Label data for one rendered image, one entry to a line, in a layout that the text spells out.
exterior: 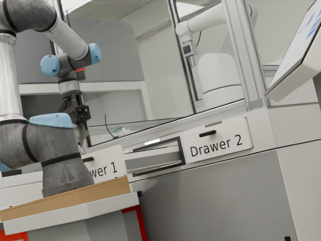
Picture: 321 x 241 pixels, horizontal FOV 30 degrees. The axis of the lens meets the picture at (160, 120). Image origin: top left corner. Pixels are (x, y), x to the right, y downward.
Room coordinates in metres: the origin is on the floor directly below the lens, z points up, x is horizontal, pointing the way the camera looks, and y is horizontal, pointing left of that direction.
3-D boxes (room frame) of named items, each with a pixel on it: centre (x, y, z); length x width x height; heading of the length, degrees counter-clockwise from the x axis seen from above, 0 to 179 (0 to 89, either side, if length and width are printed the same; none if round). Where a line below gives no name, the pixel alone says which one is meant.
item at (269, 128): (2.74, -0.29, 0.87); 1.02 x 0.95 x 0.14; 49
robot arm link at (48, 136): (1.72, 0.32, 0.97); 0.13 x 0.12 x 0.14; 77
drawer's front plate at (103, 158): (2.15, 0.27, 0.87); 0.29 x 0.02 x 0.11; 49
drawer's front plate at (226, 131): (2.19, -0.18, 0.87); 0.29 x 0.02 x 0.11; 49
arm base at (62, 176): (1.73, 0.30, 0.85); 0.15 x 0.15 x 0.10
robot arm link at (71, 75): (2.30, 0.32, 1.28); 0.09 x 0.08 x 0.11; 167
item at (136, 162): (2.31, 0.13, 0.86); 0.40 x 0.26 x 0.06; 139
